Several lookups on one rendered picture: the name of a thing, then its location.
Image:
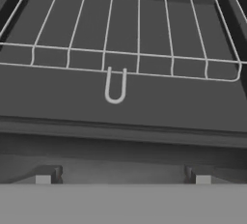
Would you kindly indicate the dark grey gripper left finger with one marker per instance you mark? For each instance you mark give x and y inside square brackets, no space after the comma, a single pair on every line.
[48,173]

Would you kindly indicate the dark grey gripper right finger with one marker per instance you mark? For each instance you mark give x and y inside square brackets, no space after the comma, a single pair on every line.
[201,172]

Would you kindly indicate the dark grey toaster oven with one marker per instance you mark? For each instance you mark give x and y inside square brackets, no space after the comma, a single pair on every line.
[128,18]

